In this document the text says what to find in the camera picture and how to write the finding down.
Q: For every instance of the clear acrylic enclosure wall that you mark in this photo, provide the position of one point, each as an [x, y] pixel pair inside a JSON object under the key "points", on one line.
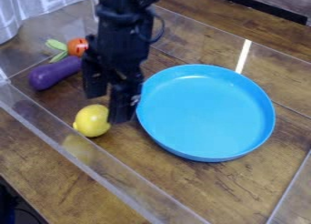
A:
{"points": [[119, 179]]}

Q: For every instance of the black bar in background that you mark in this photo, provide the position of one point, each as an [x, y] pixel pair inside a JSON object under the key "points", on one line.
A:
{"points": [[279, 12]]}

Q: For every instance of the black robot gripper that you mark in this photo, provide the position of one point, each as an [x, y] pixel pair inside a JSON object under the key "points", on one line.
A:
{"points": [[113, 59]]}

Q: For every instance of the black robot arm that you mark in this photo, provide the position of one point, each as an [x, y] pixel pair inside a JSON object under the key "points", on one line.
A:
{"points": [[118, 49]]}

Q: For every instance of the yellow toy lemon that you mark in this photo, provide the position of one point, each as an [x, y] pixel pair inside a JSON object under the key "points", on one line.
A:
{"points": [[91, 120]]}

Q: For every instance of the blue round tray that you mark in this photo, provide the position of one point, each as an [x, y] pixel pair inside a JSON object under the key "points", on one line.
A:
{"points": [[206, 113]]}

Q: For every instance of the purple toy eggplant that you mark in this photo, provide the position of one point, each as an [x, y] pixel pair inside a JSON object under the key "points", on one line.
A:
{"points": [[47, 75]]}

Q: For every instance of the orange toy carrot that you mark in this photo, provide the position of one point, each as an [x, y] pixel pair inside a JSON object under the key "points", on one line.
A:
{"points": [[74, 48]]}

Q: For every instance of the grey white curtain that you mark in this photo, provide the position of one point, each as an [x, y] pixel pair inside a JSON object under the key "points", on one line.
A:
{"points": [[18, 10]]}

